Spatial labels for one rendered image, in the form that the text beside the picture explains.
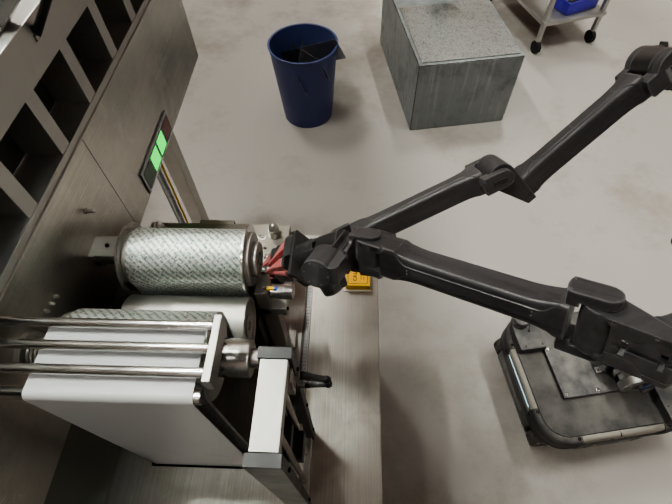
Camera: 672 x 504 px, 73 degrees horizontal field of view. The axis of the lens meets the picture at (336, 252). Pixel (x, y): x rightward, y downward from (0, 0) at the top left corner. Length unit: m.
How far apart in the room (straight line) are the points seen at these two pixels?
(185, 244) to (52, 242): 0.23
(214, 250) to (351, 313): 0.50
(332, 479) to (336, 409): 0.16
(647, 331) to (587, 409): 1.42
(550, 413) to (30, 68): 1.91
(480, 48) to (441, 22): 0.35
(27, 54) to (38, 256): 0.34
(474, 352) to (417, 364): 0.28
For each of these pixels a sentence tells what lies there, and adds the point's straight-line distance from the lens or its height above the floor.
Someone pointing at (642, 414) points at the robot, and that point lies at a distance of 2.19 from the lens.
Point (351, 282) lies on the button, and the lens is 1.30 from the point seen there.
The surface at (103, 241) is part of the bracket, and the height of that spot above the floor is 1.29.
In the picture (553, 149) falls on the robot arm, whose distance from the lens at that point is 1.11.
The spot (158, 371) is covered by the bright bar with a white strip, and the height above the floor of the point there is 1.46.
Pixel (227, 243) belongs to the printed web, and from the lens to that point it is 0.93.
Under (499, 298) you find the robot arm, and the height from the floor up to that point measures 1.44.
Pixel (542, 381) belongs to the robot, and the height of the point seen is 0.24.
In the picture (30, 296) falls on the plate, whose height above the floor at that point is 1.39.
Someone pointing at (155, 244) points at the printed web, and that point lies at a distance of 0.98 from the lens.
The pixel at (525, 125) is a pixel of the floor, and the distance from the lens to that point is 3.36.
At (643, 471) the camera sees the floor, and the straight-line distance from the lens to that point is 2.40.
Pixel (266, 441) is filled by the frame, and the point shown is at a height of 1.44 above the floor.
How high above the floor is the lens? 2.05
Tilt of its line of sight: 56 degrees down
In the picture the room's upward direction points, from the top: 2 degrees counter-clockwise
